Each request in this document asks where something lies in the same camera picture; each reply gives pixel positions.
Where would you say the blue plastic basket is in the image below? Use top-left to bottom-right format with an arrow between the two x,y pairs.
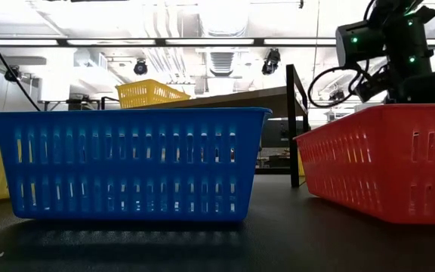
0,107 -> 273,223

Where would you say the black ceiling spot lamp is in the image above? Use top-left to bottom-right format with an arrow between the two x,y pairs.
261,48 -> 282,76
4,65 -> 24,83
329,88 -> 346,103
133,59 -> 149,76

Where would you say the long ceiling light strip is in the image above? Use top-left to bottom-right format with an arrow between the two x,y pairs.
0,36 -> 435,48

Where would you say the black table mat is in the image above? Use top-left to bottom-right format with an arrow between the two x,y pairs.
0,174 -> 435,272

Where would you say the red plastic basket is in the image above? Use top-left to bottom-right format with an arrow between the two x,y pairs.
294,103 -> 435,225

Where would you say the wooden shelf with black frame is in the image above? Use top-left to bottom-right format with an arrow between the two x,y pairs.
100,63 -> 311,189

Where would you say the black wall screen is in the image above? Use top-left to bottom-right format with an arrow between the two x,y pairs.
261,119 -> 292,149

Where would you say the ceiling ventilation duct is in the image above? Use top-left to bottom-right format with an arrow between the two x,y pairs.
196,0 -> 251,76

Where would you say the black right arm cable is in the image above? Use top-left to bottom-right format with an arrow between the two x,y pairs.
307,64 -> 372,109

